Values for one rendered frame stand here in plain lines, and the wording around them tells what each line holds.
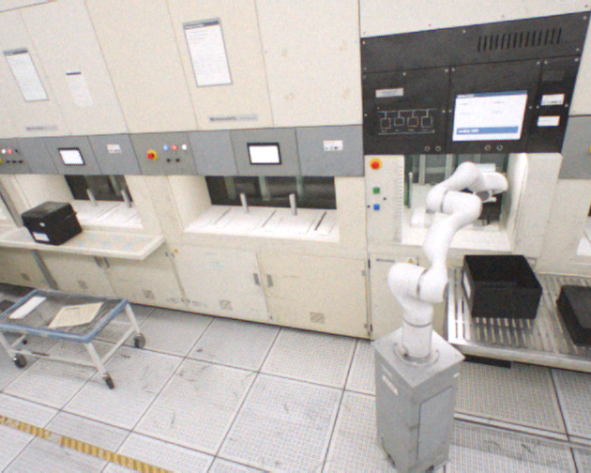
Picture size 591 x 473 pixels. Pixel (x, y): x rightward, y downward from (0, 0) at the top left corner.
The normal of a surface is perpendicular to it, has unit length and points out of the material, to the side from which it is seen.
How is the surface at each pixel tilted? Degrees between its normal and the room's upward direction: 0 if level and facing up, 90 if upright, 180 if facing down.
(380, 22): 91
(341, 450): 0
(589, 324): 0
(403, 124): 90
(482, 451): 0
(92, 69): 90
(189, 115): 90
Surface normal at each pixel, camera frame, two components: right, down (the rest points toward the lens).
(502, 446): -0.12, -0.86
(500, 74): -0.32, 0.50
